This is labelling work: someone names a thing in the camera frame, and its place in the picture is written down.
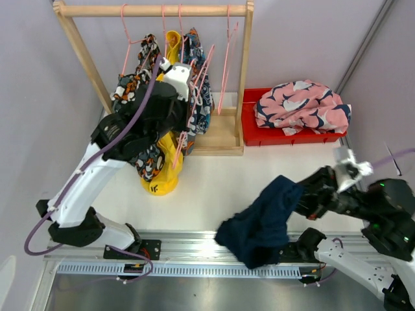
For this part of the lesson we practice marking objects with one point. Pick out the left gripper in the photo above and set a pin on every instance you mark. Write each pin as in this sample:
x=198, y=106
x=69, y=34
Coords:
x=183, y=104

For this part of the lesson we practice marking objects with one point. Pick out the slotted cable duct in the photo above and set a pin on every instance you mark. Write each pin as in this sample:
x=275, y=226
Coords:
x=184, y=270

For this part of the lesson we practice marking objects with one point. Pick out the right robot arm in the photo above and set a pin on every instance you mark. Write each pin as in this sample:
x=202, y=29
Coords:
x=388, y=208

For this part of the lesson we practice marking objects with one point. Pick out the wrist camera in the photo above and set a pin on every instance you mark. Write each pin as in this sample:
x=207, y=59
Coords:
x=348, y=172
x=178, y=75

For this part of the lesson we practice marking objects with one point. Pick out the navy blue shorts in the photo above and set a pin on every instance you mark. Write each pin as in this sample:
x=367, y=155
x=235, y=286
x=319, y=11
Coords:
x=256, y=235

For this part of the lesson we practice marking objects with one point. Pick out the yellow shorts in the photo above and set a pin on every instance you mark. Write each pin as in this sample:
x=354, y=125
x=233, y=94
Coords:
x=165, y=176

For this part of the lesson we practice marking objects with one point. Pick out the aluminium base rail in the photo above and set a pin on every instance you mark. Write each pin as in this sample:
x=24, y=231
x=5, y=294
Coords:
x=199, y=247

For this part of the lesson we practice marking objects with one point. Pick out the wooden clothes rack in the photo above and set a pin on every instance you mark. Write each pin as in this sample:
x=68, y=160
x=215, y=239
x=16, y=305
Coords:
x=225, y=136

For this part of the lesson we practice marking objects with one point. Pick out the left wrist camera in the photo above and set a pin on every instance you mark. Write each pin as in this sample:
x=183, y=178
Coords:
x=178, y=75

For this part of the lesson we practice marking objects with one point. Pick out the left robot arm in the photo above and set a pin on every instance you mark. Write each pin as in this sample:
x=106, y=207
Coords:
x=158, y=107

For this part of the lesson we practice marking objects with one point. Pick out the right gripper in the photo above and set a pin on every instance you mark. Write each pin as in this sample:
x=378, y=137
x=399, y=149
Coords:
x=316, y=192

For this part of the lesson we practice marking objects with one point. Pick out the black orange camouflage shorts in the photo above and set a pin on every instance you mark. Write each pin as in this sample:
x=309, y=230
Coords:
x=149, y=162

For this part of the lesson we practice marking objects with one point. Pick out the red plastic tray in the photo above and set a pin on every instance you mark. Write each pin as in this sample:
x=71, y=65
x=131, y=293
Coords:
x=255, y=136

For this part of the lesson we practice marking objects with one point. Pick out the pink wire hanger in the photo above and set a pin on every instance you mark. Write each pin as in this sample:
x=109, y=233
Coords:
x=166, y=44
x=182, y=37
x=230, y=34
x=129, y=40
x=201, y=75

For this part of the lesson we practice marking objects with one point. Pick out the pink whale print shorts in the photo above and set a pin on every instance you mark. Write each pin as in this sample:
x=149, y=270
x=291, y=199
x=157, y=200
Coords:
x=302, y=105

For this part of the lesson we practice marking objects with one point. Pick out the blue orange patterned shorts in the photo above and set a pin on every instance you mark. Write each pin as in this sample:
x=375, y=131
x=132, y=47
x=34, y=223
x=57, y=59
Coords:
x=195, y=56

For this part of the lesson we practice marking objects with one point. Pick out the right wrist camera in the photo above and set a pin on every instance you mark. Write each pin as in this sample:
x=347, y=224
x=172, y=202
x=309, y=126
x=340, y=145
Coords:
x=348, y=172

